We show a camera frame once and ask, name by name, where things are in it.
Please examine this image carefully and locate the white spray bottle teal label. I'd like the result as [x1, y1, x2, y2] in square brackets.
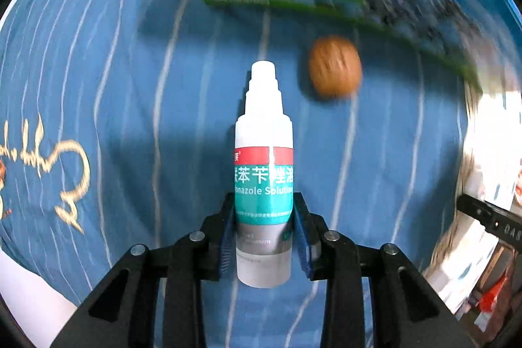
[234, 61, 294, 289]

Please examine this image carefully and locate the plaid checkered cloth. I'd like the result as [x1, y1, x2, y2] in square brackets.
[423, 87, 521, 313]

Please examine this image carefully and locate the brown walnut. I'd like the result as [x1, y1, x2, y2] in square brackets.
[308, 35, 363, 99]

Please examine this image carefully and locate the blue striped cloth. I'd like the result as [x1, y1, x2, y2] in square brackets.
[0, 0, 522, 348]

